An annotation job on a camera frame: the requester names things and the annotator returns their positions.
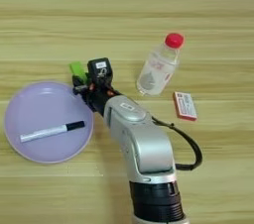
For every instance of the clear bottle with red cap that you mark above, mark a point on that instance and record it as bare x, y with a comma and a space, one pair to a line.
158, 67

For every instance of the black box with white label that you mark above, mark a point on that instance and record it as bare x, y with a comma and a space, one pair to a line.
100, 68

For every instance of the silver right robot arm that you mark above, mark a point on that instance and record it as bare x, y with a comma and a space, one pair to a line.
145, 142

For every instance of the green rectangular block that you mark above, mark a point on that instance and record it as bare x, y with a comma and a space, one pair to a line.
78, 68

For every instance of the purple round plate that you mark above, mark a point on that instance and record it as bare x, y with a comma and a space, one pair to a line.
49, 109

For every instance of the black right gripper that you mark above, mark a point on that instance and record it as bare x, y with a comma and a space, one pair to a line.
96, 97

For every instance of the red and white small box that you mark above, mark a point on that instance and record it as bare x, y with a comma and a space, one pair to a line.
185, 105

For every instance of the white marker with black cap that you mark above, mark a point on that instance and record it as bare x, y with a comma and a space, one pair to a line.
46, 133

